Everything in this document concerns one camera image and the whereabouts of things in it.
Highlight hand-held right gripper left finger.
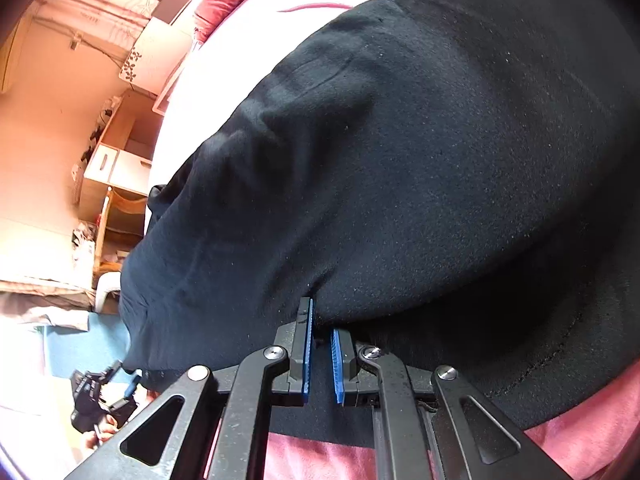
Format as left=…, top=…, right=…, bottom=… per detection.
left=64, top=297, right=315, bottom=480

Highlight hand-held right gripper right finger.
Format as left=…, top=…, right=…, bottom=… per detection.
left=330, top=328, right=577, bottom=480

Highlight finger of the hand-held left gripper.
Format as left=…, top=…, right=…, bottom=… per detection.
left=99, top=359, right=124, bottom=385
left=121, top=369, right=145, bottom=404

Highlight black pants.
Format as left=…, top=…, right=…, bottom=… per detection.
left=119, top=0, right=640, bottom=436

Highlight person's left hand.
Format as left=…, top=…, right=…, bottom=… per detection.
left=81, top=422, right=120, bottom=453

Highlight blue floor mat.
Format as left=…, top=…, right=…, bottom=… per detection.
left=39, top=310, right=133, bottom=383

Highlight white plastic stool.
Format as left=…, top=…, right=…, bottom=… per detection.
left=94, top=271, right=124, bottom=317

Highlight beige curtain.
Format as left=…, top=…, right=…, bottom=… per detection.
left=0, top=275, right=97, bottom=332

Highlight white plastic bag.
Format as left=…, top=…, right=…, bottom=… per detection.
left=71, top=224, right=99, bottom=267

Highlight wooden chair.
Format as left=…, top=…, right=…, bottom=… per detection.
left=92, top=185, right=151, bottom=288

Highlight wooden desk with white drawers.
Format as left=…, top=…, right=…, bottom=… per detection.
left=79, top=91, right=157, bottom=222

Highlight white cube nightstand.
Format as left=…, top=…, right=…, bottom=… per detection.
left=151, top=64, right=185, bottom=117

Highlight pink bed sheet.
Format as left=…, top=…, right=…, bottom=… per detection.
left=145, top=0, right=640, bottom=480

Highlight white floral panel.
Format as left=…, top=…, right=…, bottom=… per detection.
left=117, top=16, right=194, bottom=98

